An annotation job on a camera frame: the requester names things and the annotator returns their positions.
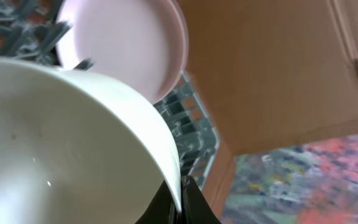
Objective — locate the white plate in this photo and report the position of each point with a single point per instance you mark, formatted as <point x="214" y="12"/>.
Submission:
<point x="143" y="43"/>

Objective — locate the white bowl with nuts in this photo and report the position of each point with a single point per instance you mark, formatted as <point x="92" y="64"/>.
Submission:
<point x="79" y="147"/>

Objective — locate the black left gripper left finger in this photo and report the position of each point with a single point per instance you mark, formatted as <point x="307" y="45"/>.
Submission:
<point x="161" y="210"/>

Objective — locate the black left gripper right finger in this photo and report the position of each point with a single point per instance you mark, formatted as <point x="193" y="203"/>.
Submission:
<point x="194" y="209"/>

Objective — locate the grey dishwasher rack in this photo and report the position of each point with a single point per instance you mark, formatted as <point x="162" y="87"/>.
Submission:
<point x="24" y="26"/>

